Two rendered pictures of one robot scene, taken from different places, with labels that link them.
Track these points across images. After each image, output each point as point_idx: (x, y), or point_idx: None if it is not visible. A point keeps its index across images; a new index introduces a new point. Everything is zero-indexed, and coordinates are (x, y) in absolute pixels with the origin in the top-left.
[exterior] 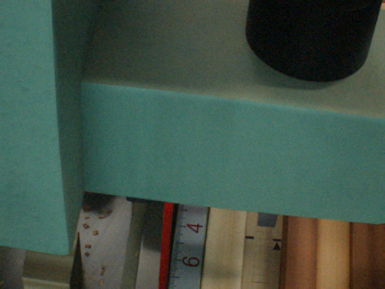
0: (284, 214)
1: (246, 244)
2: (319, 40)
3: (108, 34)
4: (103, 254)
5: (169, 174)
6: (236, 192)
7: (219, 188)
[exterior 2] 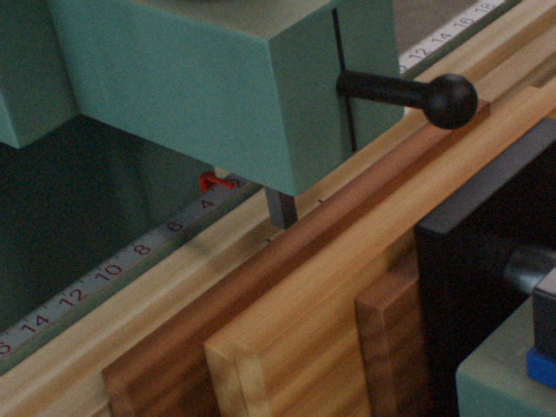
0: (211, 163)
1: (261, 245)
2: None
3: None
4: None
5: (120, 94)
6: (167, 124)
7: (155, 117)
